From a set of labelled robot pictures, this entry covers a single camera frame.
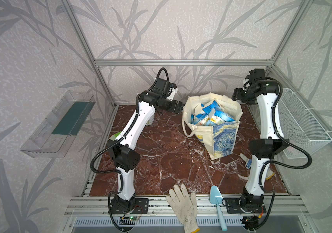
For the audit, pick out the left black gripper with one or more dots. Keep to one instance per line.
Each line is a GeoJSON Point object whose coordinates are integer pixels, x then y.
{"type": "Point", "coordinates": [172, 108]}

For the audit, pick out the blue dotted white glove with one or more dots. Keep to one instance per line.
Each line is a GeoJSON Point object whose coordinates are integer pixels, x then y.
{"type": "Point", "coordinates": [248, 163]}

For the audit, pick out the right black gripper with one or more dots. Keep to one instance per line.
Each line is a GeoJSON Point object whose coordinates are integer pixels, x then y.
{"type": "Point", "coordinates": [237, 95]}

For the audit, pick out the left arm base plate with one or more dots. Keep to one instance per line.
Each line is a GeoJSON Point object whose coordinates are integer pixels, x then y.
{"type": "Point", "coordinates": [133, 206]}

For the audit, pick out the white cotton glove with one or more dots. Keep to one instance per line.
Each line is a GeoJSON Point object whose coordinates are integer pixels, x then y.
{"type": "Point", "coordinates": [184, 206]}

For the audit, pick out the green black work glove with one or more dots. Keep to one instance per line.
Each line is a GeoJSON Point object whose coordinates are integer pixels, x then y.
{"type": "Point", "coordinates": [114, 136]}

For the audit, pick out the orange blue tissue pack back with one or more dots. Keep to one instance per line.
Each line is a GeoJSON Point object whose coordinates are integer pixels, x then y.
{"type": "Point", "coordinates": [201, 116]}

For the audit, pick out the white ribbed flower pot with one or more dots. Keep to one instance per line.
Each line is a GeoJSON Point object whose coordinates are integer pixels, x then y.
{"type": "Point", "coordinates": [150, 121]}

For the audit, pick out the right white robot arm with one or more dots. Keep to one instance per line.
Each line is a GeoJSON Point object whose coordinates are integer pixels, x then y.
{"type": "Point", "coordinates": [270, 143]}

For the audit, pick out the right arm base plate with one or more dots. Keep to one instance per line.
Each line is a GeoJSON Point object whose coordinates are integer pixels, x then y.
{"type": "Point", "coordinates": [239, 206]}

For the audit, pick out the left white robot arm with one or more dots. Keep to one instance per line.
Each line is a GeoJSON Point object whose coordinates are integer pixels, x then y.
{"type": "Point", "coordinates": [122, 150]}

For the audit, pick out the blue white tissue pack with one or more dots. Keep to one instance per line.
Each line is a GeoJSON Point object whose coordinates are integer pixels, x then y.
{"type": "Point", "coordinates": [216, 113]}

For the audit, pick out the white wire basket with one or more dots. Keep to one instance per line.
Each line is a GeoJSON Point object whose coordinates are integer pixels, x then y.
{"type": "Point", "coordinates": [299, 125]}

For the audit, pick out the teal plastic trowel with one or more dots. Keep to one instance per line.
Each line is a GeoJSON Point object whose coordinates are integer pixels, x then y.
{"type": "Point", "coordinates": [216, 199]}

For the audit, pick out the clear plastic wall shelf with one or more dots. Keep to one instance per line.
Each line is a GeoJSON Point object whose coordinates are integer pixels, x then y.
{"type": "Point", "coordinates": [57, 132]}

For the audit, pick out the canvas bag with blue painting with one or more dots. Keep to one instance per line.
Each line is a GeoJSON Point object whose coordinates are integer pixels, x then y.
{"type": "Point", "coordinates": [219, 140]}

